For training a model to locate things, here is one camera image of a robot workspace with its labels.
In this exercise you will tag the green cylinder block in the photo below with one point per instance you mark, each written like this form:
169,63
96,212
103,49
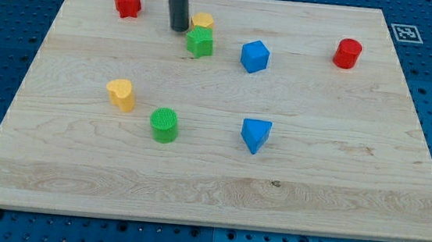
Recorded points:
164,125

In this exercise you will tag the red cylinder block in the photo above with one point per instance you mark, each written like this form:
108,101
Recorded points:
347,53

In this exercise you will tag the white fiducial marker tag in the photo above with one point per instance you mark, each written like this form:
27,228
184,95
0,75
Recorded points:
406,33

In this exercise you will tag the yellow heart block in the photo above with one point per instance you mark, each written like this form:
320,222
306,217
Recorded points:
121,94

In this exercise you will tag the yellow hexagon block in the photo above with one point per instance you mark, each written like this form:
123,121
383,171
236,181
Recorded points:
202,19

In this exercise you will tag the red star block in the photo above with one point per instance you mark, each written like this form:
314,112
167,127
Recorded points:
128,8

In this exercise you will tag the light wooden board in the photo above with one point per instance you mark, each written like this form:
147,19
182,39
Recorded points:
346,156

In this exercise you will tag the blue triangle block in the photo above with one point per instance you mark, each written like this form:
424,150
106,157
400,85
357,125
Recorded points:
255,133

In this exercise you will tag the blue cube block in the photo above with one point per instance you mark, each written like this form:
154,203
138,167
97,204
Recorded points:
254,56

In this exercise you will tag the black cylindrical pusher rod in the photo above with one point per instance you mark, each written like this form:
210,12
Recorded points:
178,12

